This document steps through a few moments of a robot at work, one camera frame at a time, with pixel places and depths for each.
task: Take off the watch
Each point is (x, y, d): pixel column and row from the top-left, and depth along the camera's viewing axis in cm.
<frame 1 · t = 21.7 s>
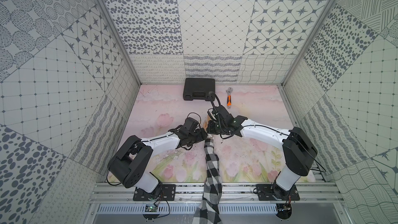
left hand: (207, 139, 87), fingers open
right hand: (207, 130, 85), fingers closed
black plastic tool case: (197, 88, 116), point 5 cm above the table
orange handled adjustable wrench: (229, 98, 113), point 2 cm above the table

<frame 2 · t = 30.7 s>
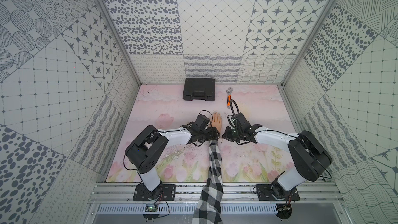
left hand: (220, 138, 87), fingers open
right hand: (222, 137, 89), fingers closed
the named things where they were.

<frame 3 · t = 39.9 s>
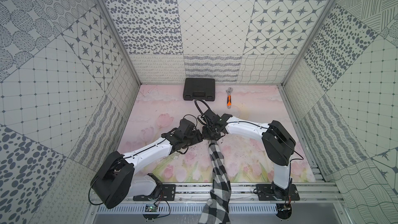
left hand: (203, 139, 84), fingers open
right hand: (205, 138, 88), fingers closed
the named things where they were.

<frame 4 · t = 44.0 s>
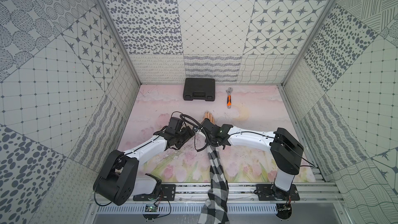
left hand: (195, 137, 87), fingers open
right hand: (214, 131, 88), fingers closed
the named things where they were.

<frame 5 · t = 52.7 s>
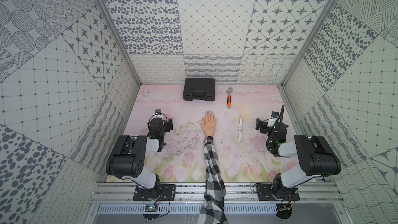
left hand: (165, 119, 94), fingers open
right hand: (264, 120, 95), fingers open
the named things where they were.

